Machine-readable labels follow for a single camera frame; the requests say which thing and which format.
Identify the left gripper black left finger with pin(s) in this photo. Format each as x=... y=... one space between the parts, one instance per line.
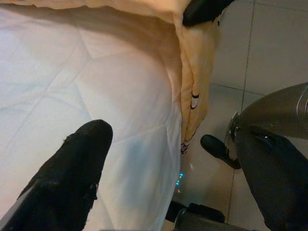
x=60 y=180

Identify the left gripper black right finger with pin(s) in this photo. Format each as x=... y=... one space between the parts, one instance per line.
x=276 y=183

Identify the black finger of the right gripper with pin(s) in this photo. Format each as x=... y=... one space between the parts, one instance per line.
x=204 y=12

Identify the orange cartoon print blanket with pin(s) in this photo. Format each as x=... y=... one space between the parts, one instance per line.
x=192 y=60

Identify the silver robot leg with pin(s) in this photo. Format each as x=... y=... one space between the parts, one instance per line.
x=272 y=110

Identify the black robot foot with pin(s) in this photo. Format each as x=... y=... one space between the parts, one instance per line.
x=214 y=145
x=204 y=214

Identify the white quilted mattress cover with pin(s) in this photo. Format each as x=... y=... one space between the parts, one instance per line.
x=72 y=84

